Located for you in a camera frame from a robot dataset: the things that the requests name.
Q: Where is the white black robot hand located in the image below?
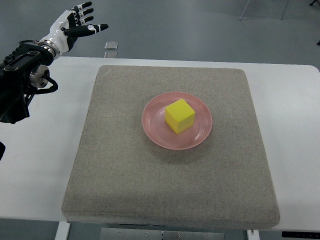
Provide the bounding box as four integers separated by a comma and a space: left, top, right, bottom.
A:
38, 1, 109, 60

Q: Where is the yellow foam block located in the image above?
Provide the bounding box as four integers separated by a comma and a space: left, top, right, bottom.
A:
165, 98, 196, 135

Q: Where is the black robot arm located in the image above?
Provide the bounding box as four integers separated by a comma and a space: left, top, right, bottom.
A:
0, 40, 59, 124

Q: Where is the pink plate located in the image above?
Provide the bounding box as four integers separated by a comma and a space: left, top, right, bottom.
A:
141, 92, 213, 150

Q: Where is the clear floor socket cover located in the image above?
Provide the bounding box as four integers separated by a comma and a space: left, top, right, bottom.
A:
104, 41, 118, 50

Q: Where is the grey fabric mat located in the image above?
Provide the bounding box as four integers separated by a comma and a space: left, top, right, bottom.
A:
61, 65, 280, 230

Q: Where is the white table leg left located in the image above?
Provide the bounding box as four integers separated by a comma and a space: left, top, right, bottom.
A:
54, 221, 71, 240

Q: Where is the black table control panel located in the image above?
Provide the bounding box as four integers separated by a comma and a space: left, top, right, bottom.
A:
281, 231, 320, 240

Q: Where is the metal table base plate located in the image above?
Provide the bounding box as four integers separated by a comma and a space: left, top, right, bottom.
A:
99, 227, 226, 240

